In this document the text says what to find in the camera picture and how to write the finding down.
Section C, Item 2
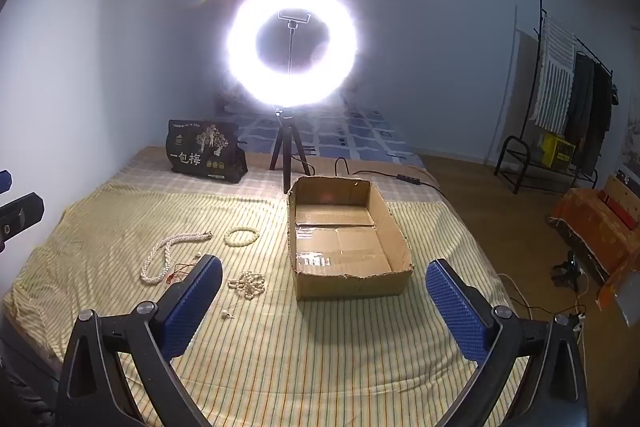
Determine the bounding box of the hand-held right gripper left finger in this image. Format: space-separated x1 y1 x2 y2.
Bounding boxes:
55 254 223 427

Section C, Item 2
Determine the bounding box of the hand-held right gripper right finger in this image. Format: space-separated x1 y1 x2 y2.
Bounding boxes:
425 258 590 427

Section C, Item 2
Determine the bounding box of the white pearl necklace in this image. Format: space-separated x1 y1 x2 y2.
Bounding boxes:
140 232 213 285

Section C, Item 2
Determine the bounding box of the small cream bead string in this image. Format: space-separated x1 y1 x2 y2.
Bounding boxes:
228 271 266 297

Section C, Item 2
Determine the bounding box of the cream beaded bracelet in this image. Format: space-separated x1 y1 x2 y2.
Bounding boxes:
223 227 260 249

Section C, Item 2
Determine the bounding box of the cardboard box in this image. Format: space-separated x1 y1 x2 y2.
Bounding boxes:
286 175 414 301

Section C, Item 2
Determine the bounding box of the yellow striped bedsheet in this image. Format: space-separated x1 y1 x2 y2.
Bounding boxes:
2 179 531 427

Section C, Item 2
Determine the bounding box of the pink plaid blanket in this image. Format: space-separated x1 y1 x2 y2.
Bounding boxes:
112 146 441 202

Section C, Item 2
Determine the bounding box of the black printed snack bag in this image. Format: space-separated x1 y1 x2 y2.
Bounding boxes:
166 119 249 185

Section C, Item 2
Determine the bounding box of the orange covered bench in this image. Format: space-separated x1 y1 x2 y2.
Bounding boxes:
547 187 640 308

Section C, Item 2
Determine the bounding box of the grey panel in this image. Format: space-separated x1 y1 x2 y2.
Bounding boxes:
617 279 640 328

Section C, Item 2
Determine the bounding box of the black tripod stand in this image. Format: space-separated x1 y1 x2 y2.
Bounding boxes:
269 107 311 194

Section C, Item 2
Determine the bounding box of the yellow plastic crate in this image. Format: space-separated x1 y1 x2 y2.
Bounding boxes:
539 132 576 168

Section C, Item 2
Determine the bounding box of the red flat box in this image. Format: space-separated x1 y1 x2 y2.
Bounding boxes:
602 192 638 220

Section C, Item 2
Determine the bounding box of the blue patterned blanket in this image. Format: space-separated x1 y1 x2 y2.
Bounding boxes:
215 94 428 170

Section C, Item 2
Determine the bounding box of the black hanging garment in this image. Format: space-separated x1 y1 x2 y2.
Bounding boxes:
585 62 621 178

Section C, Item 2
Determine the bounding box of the grey-green hanging garment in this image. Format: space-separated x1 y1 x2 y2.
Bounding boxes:
565 52 597 144

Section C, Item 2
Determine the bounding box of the striped hanging towel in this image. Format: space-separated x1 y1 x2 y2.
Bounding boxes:
530 14 578 132

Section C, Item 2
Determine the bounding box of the black metal clothes rack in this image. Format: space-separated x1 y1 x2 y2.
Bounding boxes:
494 0 621 195

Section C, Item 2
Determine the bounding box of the white cable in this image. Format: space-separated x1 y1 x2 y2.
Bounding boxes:
497 273 591 358

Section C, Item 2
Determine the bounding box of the black cable with switch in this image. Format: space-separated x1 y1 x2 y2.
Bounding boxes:
334 157 446 198

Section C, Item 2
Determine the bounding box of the white ring light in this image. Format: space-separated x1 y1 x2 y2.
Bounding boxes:
226 0 360 110

